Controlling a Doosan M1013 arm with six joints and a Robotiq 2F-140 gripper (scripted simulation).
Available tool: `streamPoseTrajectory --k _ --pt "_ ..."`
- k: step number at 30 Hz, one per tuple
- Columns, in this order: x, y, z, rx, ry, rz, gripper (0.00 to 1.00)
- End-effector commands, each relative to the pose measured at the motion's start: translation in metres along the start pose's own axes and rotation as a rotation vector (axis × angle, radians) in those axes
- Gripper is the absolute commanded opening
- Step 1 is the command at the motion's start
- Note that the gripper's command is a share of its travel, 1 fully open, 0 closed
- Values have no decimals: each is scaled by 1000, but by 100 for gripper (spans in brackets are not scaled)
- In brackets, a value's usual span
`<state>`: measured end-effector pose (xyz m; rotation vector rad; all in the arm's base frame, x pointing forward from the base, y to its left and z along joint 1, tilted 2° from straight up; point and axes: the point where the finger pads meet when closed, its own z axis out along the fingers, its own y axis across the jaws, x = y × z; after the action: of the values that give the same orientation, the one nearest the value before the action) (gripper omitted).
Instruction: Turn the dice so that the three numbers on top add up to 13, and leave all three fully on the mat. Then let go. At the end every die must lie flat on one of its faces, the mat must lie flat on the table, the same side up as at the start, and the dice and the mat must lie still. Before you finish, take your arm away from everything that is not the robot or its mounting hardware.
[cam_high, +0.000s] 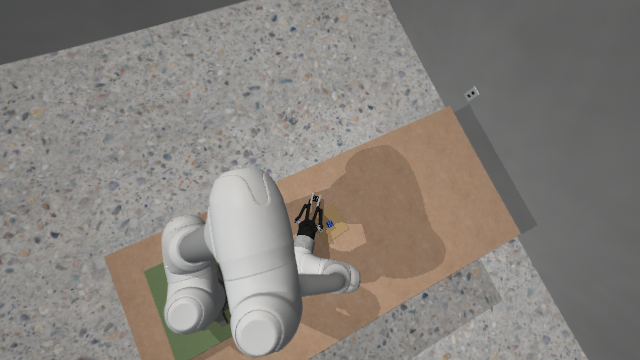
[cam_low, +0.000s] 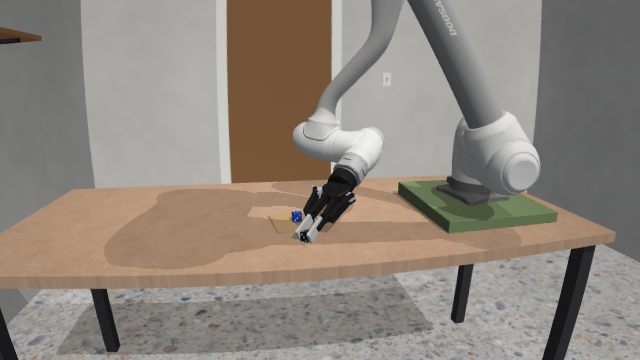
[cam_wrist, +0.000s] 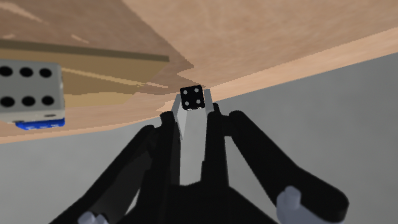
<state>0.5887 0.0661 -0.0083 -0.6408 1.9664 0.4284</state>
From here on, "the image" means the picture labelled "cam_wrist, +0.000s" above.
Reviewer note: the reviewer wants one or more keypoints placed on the black die with grey pips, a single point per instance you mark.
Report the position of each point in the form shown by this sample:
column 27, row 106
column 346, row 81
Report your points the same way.
column 192, row 97

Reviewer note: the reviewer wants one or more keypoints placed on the blue die with white pips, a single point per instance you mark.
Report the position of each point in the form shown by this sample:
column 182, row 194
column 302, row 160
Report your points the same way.
column 41, row 124

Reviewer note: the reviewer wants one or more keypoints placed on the tan flat mat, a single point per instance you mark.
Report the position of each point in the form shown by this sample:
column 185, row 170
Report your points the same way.
column 91, row 76

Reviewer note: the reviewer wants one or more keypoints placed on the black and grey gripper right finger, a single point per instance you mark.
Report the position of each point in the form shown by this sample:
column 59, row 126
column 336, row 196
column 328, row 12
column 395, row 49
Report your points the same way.
column 299, row 196

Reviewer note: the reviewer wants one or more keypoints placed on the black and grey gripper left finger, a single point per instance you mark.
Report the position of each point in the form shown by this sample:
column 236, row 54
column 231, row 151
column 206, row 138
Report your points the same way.
column 111, row 195

